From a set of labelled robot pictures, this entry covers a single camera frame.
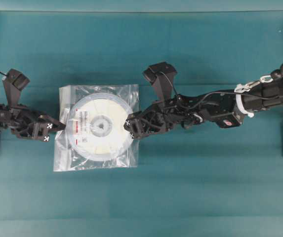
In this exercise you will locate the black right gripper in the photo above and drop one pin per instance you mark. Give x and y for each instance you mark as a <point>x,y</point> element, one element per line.
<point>160,118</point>

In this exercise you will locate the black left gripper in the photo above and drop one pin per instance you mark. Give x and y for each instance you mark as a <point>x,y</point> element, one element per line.
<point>27,123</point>

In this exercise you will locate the white reel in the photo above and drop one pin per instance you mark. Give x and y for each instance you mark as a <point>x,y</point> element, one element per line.
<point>95,127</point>

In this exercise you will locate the clear zip bag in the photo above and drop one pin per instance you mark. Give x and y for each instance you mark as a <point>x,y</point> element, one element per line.
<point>65,157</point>

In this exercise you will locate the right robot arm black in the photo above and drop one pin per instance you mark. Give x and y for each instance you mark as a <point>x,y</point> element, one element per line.
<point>226,108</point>

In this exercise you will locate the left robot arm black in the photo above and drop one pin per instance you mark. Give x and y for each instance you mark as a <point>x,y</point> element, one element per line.
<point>5,116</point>

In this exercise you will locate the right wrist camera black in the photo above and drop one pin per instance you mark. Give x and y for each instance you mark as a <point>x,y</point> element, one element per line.
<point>161,77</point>

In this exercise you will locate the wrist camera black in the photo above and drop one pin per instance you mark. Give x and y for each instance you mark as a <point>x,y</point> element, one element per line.
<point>14,82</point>
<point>161,77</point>

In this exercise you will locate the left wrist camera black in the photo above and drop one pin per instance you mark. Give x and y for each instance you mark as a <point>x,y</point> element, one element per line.
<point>14,82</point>

